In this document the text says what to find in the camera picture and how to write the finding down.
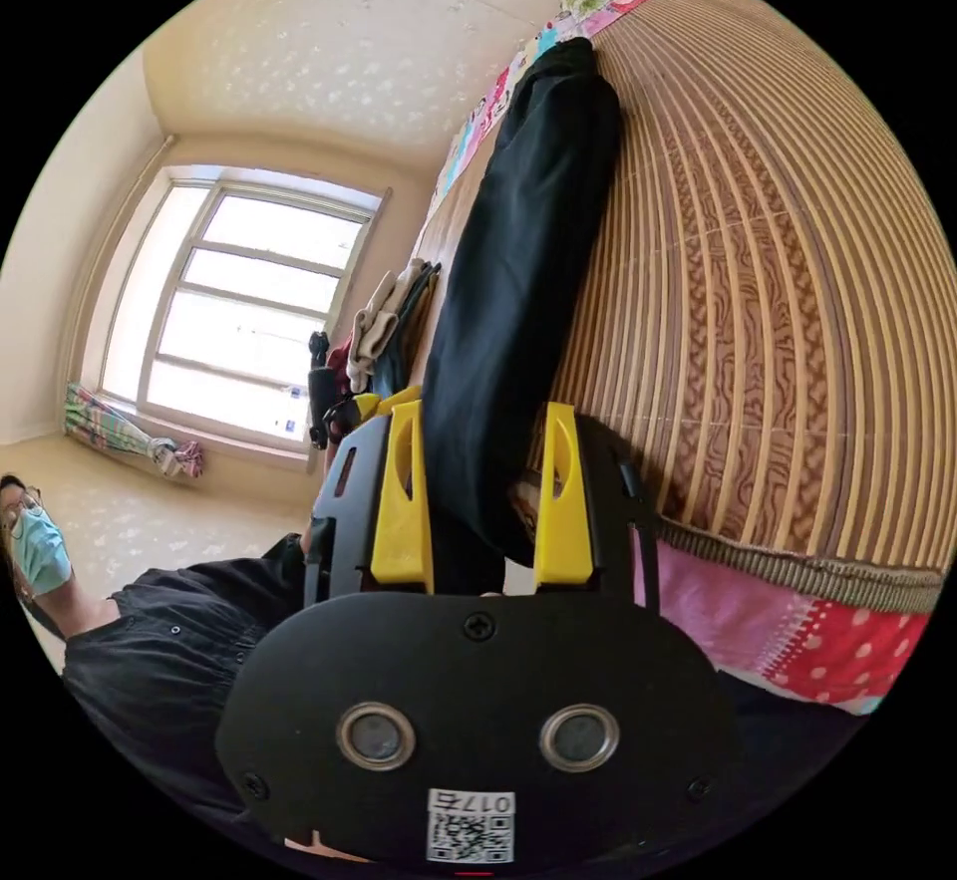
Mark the bed with woven mat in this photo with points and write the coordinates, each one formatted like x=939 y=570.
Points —
x=748 y=297

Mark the window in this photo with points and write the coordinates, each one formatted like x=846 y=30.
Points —
x=239 y=312

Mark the striped curtain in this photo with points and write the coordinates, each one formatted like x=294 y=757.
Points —
x=120 y=428

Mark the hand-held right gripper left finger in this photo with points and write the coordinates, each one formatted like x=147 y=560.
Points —
x=404 y=521

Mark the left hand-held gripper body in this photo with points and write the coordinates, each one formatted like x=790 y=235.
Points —
x=341 y=418

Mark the person's right hand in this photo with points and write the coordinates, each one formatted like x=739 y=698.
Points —
x=318 y=846

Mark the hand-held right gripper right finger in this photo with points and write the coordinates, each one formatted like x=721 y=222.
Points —
x=564 y=529

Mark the black pants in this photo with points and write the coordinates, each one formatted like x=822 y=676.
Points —
x=523 y=260

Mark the person's body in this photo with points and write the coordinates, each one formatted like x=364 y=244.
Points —
x=172 y=641

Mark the pile of clothes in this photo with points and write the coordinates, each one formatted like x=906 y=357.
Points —
x=381 y=330

